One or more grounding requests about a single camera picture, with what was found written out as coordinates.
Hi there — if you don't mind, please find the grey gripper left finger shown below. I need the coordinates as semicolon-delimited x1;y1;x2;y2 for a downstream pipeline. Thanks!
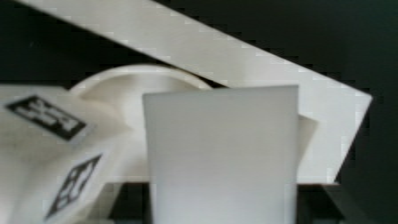
89;182;152;224

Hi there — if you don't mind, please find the white right rail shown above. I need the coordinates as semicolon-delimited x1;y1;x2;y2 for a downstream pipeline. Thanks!
17;0;374;184

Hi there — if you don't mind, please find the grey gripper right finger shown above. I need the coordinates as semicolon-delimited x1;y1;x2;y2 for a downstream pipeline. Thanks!
296;184;379;224

